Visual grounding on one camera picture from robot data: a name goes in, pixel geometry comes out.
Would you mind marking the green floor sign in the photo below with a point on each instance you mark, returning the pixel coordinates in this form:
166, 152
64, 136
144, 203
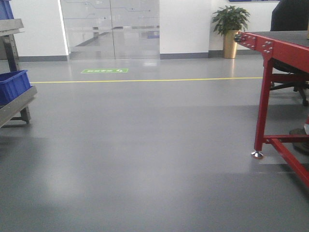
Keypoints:
88, 71

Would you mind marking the black office chair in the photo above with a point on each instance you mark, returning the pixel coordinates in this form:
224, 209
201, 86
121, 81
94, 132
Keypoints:
292, 79

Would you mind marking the blue plastic bin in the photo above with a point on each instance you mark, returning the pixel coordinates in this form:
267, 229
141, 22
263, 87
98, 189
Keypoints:
5, 10
12, 85

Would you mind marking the glass double door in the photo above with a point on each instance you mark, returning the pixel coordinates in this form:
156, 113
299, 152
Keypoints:
111, 29

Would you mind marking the green potted plant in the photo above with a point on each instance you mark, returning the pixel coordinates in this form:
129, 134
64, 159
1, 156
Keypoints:
229, 18

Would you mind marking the gold plant pot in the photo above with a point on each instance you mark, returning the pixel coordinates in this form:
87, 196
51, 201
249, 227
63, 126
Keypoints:
229, 44

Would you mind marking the upper blue plastic bin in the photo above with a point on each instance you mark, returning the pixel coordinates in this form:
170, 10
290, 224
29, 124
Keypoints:
5, 10

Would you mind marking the red metal conveyor frame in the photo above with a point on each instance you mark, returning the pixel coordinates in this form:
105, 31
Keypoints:
292, 48

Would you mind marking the seated person in black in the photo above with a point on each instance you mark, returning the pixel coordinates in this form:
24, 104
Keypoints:
290, 15

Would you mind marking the grey metal shelf rack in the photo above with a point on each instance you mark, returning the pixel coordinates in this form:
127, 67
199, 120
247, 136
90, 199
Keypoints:
18, 108

